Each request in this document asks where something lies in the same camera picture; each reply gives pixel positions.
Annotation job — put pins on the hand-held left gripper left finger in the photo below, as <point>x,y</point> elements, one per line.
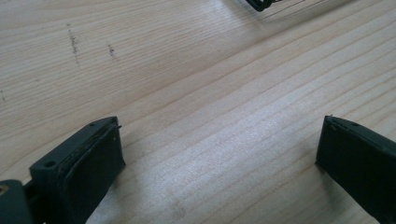
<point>81,169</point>

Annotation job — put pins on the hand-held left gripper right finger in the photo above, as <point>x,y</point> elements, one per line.
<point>358,161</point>

